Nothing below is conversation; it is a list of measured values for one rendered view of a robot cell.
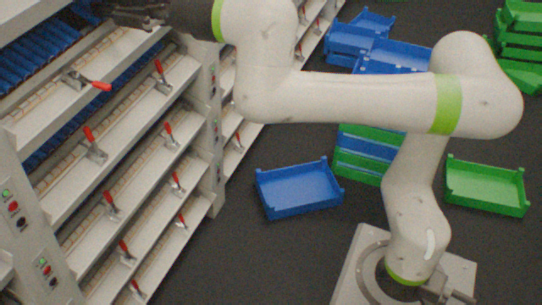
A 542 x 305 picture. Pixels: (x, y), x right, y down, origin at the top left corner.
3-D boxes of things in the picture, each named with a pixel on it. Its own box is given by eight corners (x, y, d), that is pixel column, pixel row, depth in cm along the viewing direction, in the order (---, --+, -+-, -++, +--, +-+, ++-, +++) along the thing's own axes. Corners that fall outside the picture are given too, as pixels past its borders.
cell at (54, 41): (41, 31, 94) (69, 49, 94) (34, 36, 93) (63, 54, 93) (41, 24, 93) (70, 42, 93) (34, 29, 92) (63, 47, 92)
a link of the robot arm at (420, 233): (423, 238, 136) (443, 192, 123) (437, 288, 125) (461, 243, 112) (376, 237, 135) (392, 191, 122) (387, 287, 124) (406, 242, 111)
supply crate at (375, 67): (435, 85, 180) (442, 68, 175) (428, 119, 167) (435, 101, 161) (356, 67, 187) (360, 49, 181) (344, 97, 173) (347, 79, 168)
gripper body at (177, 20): (204, -14, 91) (163, -18, 94) (180, 5, 85) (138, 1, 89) (212, 23, 96) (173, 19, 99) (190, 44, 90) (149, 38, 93)
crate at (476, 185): (516, 180, 203) (523, 168, 197) (522, 218, 189) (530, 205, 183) (442, 166, 207) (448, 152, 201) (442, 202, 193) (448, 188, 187)
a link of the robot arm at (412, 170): (415, 187, 142) (490, 22, 106) (429, 232, 130) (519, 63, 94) (372, 185, 141) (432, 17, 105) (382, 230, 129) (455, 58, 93)
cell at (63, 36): (48, 26, 95) (76, 44, 96) (41, 31, 94) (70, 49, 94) (48, 19, 94) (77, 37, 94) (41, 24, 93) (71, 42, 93)
